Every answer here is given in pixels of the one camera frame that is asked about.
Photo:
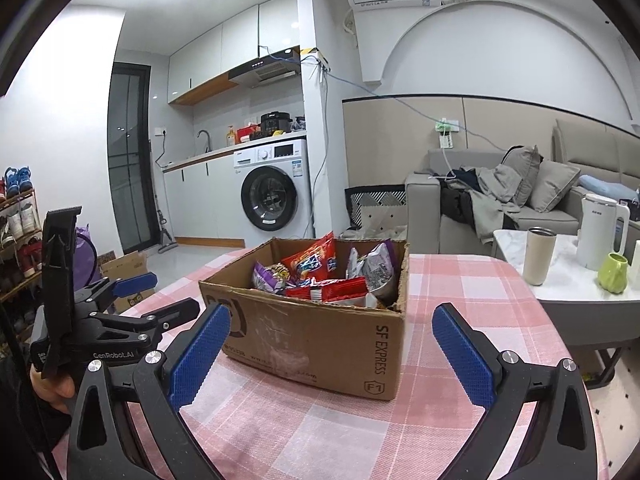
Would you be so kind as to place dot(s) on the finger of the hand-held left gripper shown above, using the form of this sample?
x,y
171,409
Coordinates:
x,y
172,312
135,284

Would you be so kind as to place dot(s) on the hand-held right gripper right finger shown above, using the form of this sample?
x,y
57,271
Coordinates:
x,y
462,355

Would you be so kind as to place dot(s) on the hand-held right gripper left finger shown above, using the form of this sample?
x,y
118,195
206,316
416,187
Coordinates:
x,y
200,355

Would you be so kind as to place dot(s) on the brown cardboard box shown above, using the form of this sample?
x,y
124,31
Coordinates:
x,y
310,340

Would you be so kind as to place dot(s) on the grey snack packet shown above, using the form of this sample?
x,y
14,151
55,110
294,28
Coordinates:
x,y
380,270

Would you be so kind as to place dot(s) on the silver white snack packet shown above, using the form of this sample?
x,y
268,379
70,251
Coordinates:
x,y
354,265

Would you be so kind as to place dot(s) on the tall red chip packet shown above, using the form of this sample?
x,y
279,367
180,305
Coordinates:
x,y
307,260

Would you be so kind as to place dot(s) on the person's left forearm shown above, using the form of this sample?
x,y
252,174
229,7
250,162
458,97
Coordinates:
x,y
25,425

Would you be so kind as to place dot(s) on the person's left hand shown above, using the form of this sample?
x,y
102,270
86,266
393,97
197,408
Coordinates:
x,y
55,392

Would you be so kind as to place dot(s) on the cardboard box on floor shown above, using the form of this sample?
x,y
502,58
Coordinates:
x,y
125,270

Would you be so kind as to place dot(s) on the shoe rack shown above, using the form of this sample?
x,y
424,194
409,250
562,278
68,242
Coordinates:
x,y
20,285

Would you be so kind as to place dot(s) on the purple bag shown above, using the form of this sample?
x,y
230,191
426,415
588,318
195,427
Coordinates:
x,y
86,255

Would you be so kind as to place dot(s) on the floor mop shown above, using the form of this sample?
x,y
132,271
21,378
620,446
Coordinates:
x,y
167,242

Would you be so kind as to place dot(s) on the blue shoes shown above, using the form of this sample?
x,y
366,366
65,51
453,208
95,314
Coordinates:
x,y
17,182

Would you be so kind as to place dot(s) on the white kitchen base cabinet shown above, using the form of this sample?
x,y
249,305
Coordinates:
x,y
200,200

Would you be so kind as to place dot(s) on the beige tumbler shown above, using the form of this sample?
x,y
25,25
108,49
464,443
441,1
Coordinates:
x,y
539,260

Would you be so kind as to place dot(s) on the white marble side table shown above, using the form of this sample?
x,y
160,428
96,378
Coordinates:
x,y
565,285

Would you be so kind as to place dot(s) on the dark glass door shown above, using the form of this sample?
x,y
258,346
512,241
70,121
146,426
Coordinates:
x,y
127,160

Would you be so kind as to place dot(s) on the pink checked tablecloth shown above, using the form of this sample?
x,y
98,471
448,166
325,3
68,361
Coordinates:
x,y
350,435

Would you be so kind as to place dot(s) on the white washing machine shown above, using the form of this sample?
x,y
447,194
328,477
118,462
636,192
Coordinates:
x,y
270,200

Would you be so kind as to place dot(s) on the grey sofa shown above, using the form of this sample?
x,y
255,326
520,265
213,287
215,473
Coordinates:
x,y
422,210

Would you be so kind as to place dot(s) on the black garment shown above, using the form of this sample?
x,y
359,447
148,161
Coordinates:
x,y
457,202

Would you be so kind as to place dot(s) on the white chair cushion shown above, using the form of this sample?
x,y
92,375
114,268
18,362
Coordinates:
x,y
382,222

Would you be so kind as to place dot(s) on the grey jacket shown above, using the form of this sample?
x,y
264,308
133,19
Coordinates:
x,y
495,200

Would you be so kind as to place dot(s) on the kitchen faucet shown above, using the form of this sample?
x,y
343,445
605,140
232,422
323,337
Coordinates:
x,y
204,137

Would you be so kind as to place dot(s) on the green mug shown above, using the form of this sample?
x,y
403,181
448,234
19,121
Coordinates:
x,y
614,275

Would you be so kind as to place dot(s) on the yellow bottle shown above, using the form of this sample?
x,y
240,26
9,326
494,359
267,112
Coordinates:
x,y
230,137

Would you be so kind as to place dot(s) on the white electric kettle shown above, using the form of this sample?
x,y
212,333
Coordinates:
x,y
597,235

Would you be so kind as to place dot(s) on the red tissue box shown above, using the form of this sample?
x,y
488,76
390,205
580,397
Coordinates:
x,y
247,133

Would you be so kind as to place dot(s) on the light grey cushion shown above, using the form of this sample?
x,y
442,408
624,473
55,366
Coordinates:
x,y
555,187

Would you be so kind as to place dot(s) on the dark grey cushion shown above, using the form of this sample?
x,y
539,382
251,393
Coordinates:
x,y
522,172

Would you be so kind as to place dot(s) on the black rice cooker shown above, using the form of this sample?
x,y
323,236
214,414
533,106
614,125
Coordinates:
x,y
276,124

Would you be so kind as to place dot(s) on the light blue pillow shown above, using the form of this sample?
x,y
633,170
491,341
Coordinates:
x,y
607,190

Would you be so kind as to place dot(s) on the range hood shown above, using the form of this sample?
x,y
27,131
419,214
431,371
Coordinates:
x,y
265,67

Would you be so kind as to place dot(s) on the wall socket with charger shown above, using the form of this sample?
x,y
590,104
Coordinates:
x,y
445,132

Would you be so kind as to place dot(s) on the white wall cabinet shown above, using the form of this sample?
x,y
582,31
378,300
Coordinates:
x,y
225,45

